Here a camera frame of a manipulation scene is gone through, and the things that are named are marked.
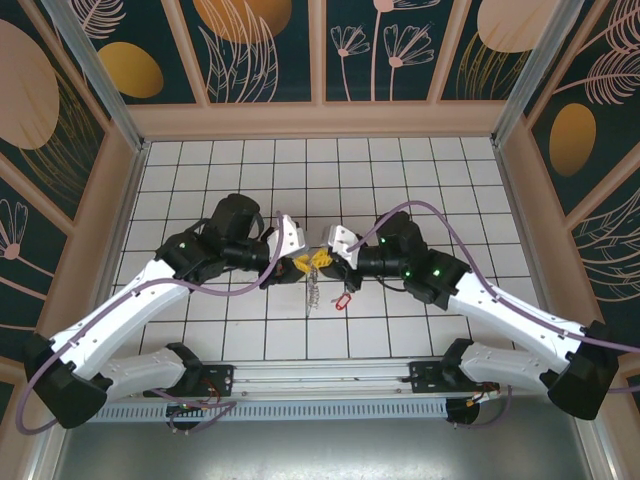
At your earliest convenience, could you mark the aluminium side frame rail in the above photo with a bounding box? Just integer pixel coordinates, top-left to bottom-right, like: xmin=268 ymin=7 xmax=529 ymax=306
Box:
xmin=492 ymin=142 xmax=624 ymax=480
xmin=27 ymin=142 xmax=151 ymax=480

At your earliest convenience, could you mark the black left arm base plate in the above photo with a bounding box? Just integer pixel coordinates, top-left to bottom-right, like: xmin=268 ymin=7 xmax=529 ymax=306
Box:
xmin=197 ymin=363 xmax=236 ymax=399

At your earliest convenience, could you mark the aluminium frame post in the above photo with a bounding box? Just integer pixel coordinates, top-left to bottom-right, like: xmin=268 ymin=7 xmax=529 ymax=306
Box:
xmin=39 ymin=0 xmax=152 ymax=154
xmin=489 ymin=0 xmax=599 ymax=147

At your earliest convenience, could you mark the grey slotted cable duct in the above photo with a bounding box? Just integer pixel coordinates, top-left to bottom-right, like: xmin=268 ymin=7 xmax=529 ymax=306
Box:
xmin=97 ymin=398 xmax=450 ymax=422

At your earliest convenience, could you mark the aluminium mounting rail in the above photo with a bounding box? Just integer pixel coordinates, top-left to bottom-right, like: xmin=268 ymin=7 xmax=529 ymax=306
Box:
xmin=107 ymin=360 xmax=519 ymax=402

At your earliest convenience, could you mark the yellow power connector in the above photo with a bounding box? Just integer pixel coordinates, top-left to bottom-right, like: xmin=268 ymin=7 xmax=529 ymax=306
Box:
xmin=464 ymin=388 xmax=502 ymax=407

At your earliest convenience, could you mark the grey metal sheet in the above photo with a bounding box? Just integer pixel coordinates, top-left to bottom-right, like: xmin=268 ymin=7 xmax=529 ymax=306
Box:
xmin=52 ymin=417 xmax=599 ymax=480

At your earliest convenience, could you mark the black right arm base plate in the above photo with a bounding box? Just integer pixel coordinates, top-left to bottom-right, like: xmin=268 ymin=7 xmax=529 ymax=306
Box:
xmin=408 ymin=360 xmax=451 ymax=396

